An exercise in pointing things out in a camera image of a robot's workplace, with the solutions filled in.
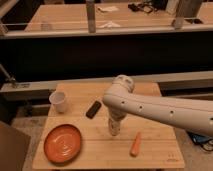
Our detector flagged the small white bottle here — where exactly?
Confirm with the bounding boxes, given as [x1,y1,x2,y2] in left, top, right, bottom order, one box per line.
[108,118,121,136]

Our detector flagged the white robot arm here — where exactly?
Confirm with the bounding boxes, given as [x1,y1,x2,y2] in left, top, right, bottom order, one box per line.
[102,75,213,138]

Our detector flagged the black rectangular block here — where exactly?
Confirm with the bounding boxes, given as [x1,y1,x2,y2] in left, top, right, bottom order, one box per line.
[86,101,101,119]

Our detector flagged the white plastic cup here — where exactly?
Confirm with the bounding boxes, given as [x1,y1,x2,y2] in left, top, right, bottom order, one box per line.
[49,91,67,113]

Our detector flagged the white paper sheet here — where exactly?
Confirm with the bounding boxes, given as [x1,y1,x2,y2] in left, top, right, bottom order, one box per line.
[98,21,121,28]

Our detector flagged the orange carrot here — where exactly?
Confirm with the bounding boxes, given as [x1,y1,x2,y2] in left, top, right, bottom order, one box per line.
[130,132,141,157]

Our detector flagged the orange plate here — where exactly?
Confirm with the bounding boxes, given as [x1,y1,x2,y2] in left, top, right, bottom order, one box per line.
[43,124,82,164]

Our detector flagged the black devices on far table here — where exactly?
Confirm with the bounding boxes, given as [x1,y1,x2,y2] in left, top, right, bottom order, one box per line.
[128,0,168,14]

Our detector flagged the grey metal post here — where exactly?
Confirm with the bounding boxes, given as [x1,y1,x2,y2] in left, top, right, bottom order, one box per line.
[172,0,203,29]
[86,0,96,33]

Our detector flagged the metal clamp on rail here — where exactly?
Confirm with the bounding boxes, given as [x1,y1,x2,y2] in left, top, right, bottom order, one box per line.
[0,63,18,88]

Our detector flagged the grey metal post right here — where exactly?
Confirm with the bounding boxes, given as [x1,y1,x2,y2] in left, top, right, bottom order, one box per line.
[172,0,203,29]

